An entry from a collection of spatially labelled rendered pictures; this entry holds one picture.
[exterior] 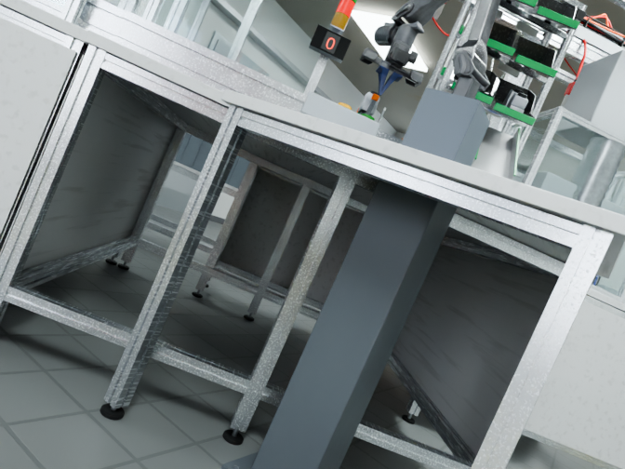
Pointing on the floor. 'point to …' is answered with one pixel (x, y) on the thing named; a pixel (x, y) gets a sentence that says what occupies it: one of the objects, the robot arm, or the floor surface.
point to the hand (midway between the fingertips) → (384, 84)
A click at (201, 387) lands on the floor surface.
